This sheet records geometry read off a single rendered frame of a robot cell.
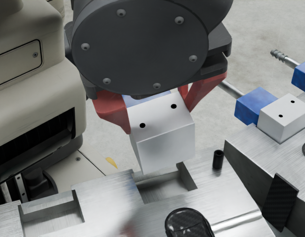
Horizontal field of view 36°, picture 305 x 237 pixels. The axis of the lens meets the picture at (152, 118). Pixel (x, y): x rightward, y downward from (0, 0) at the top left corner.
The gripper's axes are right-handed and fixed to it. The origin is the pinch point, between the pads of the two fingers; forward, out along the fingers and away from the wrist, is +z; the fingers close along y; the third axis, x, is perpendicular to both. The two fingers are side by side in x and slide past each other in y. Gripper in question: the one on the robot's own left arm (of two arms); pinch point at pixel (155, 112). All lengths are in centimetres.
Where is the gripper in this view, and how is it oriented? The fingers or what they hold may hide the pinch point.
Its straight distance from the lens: 38.8
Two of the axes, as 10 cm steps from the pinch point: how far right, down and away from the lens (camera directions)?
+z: 0.8, 5.9, 8.1
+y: 9.4, -3.1, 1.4
